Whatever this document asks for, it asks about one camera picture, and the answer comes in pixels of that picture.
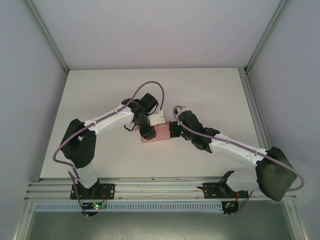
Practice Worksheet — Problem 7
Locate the slotted grey cable duct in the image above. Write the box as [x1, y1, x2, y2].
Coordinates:
[33, 201, 224, 213]

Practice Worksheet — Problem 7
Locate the aluminium side rail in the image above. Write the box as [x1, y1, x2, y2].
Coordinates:
[237, 66, 275, 152]

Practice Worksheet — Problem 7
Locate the pink paper box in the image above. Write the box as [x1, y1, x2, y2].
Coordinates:
[139, 124, 172, 145]

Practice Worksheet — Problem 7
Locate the aluminium frame post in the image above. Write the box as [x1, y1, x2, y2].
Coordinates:
[244, 0, 289, 74]
[24, 0, 70, 76]

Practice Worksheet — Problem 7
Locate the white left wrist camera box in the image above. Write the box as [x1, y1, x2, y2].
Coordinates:
[146, 110, 167, 128]

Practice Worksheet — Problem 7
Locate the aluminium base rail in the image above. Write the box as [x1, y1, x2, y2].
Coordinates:
[24, 176, 296, 201]

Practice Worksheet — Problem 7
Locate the circuit board with green light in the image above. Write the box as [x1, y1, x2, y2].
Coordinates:
[91, 201, 108, 211]

